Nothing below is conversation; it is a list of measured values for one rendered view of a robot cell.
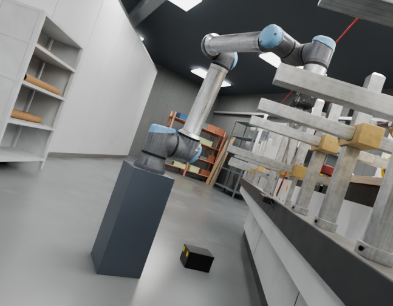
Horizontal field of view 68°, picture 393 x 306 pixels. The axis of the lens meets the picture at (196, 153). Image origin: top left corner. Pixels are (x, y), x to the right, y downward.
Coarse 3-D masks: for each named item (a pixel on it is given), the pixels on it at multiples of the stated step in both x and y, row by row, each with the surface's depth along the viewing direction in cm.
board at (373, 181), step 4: (352, 176) 114; (356, 176) 111; (360, 176) 108; (364, 176) 105; (352, 180) 113; (356, 180) 110; (360, 180) 107; (364, 180) 104; (368, 180) 101; (372, 180) 98; (376, 180) 96; (380, 180) 94; (364, 184) 104; (368, 184) 100; (372, 184) 98; (376, 184) 95; (380, 184) 93
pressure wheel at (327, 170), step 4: (324, 168) 117; (328, 168) 116; (332, 168) 116; (320, 172) 120; (324, 172) 117; (328, 172) 116; (332, 172) 116; (324, 176) 119; (328, 176) 119; (320, 188) 120
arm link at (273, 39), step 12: (216, 36) 153; (228, 36) 142; (240, 36) 133; (252, 36) 126; (264, 36) 117; (276, 36) 113; (288, 36) 116; (204, 48) 159; (216, 48) 152; (228, 48) 142; (240, 48) 135; (252, 48) 127; (264, 48) 120; (276, 48) 116; (288, 48) 117
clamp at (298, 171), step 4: (296, 168) 116; (300, 168) 116; (304, 168) 116; (288, 172) 126; (292, 172) 118; (296, 172) 116; (300, 172) 116; (304, 172) 116; (292, 176) 121; (296, 176) 116; (300, 176) 116
